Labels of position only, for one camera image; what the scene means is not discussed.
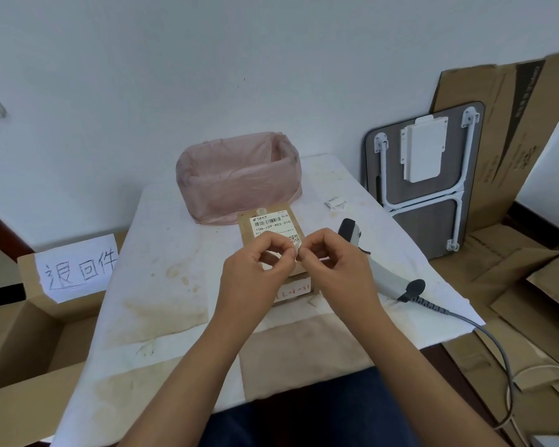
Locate person's right hand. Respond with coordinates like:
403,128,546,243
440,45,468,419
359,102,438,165
294,227,384,318

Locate person's left hand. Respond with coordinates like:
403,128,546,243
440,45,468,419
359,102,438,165
213,235,303,327

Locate person's right forearm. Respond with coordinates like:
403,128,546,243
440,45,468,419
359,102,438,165
326,299,511,447

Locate person's left forearm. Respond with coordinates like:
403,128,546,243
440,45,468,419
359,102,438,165
116,308,258,447

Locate brown cardboard parcel with label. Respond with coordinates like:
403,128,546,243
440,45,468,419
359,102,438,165
238,205,322,306

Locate grey handheld barcode scanner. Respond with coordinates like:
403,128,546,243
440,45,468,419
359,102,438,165
337,218,427,303

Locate bin lined with pink bag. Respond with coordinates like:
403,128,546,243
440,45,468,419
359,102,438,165
175,131,303,225

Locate stained white table cover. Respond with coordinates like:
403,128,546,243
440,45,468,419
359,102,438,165
51,153,486,447

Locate folded dark grey table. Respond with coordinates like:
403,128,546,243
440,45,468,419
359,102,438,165
361,101,486,261

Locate person's blue trousers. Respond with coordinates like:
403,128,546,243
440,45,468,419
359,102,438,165
207,365,425,447

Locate white handwritten paper sign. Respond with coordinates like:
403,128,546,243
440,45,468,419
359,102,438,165
34,233,119,304

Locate large leaning cardboard sheet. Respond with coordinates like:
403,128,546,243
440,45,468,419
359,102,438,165
429,50,559,234

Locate flattened cardboard boxes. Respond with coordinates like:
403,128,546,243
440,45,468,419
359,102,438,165
428,223,559,447

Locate open brown cardboard box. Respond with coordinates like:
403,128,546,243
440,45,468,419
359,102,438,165
0,232,127,447

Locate grey scanner cable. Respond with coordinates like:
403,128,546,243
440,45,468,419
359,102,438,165
416,295,516,431

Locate white floor cable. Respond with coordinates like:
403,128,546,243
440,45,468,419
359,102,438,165
505,365,559,447

